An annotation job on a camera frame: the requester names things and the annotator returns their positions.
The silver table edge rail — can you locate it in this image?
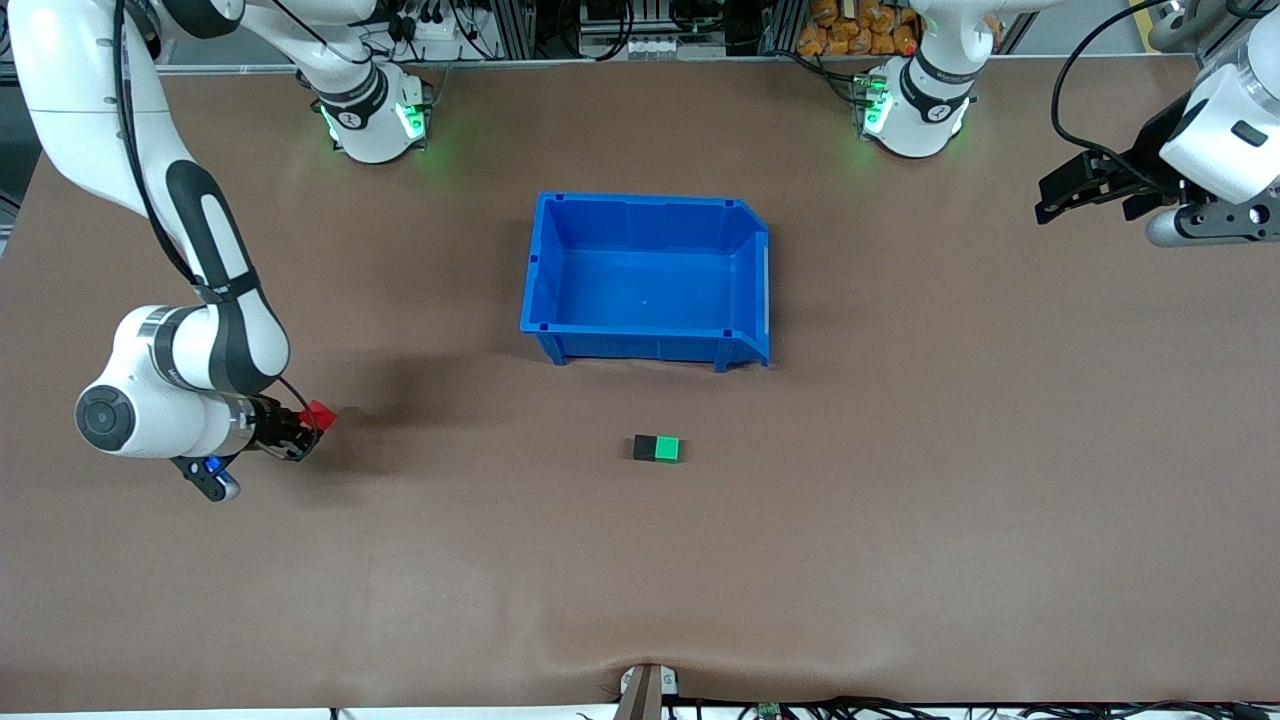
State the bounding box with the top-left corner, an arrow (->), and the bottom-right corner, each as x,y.
160,55 -> 1201,76

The white power strip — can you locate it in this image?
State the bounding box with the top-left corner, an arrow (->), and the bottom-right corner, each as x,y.
385,5 -> 471,49

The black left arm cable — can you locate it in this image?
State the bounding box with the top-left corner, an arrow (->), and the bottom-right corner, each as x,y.
1050,0 -> 1201,186

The aluminium frame profile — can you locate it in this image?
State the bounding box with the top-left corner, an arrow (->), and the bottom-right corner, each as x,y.
480,0 -> 541,59
757,0 -> 806,56

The blue plastic storage bin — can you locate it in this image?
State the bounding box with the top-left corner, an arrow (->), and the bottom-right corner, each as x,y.
519,192 -> 773,374

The brown post with grey bracket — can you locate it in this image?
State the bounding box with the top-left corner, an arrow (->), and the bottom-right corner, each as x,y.
618,662 -> 681,720

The white terminal block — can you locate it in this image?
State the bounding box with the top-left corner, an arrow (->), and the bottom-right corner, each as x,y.
625,36 -> 723,58

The orange lumpy bundle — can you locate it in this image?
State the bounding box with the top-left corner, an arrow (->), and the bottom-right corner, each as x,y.
796,0 -> 921,57

